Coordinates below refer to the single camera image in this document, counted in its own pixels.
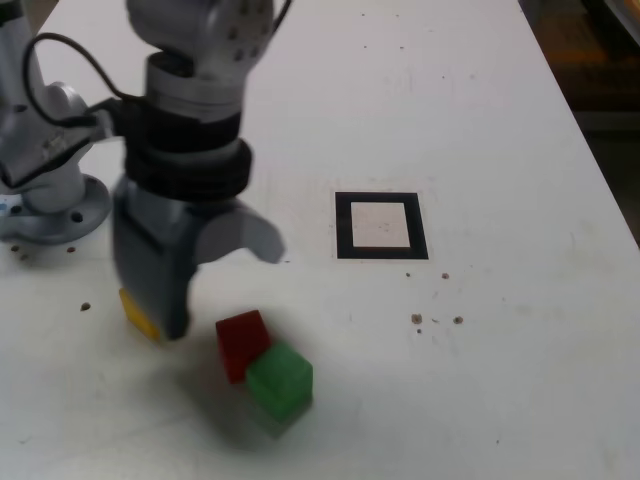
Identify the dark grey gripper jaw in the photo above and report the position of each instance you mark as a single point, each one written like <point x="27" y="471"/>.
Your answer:
<point x="150" y="260"/>

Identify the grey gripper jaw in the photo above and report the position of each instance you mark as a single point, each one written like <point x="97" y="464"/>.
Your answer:
<point x="240" y="227"/>

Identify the yellow cube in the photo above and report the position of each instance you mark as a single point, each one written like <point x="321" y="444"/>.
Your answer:
<point x="132" y="310"/>

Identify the red cube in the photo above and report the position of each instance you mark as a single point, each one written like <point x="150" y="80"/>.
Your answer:
<point x="242" y="340"/>

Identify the green cube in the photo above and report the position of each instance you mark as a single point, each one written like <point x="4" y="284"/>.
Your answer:
<point x="280" y="380"/>

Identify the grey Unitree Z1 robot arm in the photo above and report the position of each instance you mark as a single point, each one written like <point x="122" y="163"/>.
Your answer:
<point x="200" y="60"/>

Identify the black tape square outline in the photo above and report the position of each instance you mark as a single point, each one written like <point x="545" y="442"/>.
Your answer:
<point x="345" y="225"/>

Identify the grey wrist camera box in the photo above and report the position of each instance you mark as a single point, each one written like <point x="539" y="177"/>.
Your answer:
<point x="107" y="120"/>

